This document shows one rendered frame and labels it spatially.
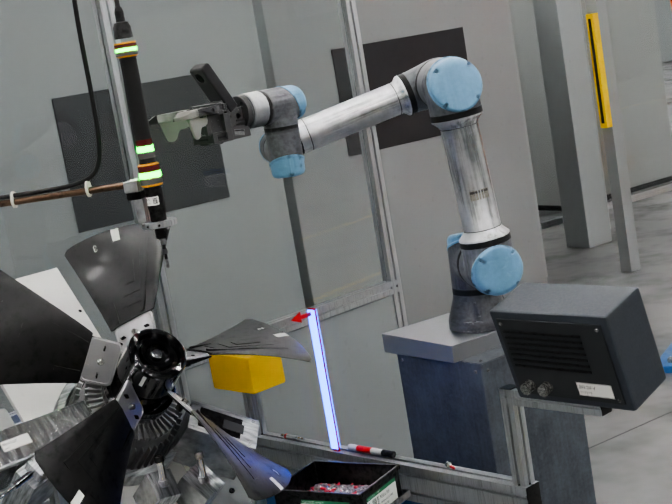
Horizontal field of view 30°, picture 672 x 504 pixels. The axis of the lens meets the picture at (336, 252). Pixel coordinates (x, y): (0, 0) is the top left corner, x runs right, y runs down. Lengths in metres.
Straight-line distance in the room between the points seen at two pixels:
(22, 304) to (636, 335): 1.14
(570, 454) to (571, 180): 6.31
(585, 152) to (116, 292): 6.89
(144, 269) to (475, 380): 0.79
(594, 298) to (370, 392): 1.75
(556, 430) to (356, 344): 0.99
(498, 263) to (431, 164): 4.02
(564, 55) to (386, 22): 2.71
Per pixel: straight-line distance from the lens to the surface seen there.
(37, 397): 2.68
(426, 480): 2.66
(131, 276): 2.62
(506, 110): 7.14
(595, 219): 9.32
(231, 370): 3.00
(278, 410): 3.65
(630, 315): 2.21
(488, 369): 2.84
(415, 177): 6.72
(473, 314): 2.96
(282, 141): 2.69
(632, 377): 2.22
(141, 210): 2.51
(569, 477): 3.08
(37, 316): 2.47
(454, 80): 2.73
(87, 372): 2.50
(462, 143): 2.76
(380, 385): 3.91
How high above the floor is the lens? 1.75
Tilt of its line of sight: 9 degrees down
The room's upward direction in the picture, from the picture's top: 10 degrees counter-clockwise
